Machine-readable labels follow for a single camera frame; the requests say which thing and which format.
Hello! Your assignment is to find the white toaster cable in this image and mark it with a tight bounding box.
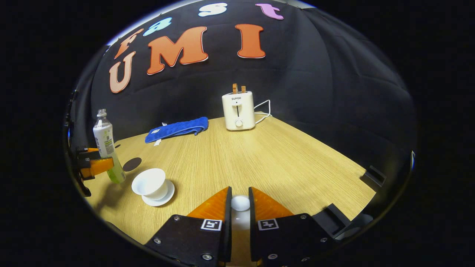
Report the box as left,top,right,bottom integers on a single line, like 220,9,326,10
253,99,272,125

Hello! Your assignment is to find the black table clamp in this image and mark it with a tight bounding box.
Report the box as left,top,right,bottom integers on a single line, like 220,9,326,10
361,165,387,191
312,203,350,238

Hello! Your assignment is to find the cream toaster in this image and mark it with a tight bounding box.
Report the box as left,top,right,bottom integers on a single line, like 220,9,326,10
222,91,256,131

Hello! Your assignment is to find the white saucer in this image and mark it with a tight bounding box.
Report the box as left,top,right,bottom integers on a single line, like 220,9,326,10
141,180,175,207

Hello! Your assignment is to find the dark round coaster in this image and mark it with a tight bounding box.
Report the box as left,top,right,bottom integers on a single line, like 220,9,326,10
122,157,143,172

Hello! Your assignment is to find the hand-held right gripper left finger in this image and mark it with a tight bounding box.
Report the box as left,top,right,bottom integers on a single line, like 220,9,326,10
144,186,233,267

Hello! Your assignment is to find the white teacup lid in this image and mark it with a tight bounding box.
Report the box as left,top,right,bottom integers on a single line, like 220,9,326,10
231,195,250,231

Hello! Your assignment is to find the grey rounded object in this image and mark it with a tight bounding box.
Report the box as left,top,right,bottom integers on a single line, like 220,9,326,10
336,213,374,240

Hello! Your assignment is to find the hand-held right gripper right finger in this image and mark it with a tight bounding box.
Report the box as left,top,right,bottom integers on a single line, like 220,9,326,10
248,187,337,267

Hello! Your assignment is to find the black backdrop cloth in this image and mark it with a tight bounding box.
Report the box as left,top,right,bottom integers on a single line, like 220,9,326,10
69,0,418,186

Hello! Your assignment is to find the blue towel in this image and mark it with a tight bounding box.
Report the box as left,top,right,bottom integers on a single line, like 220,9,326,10
145,117,209,146

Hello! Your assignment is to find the clear water bottle green label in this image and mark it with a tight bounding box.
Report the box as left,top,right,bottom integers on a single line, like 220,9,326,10
93,109,127,184

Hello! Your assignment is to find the white teacup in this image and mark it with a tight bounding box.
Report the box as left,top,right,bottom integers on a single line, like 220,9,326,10
131,168,168,201

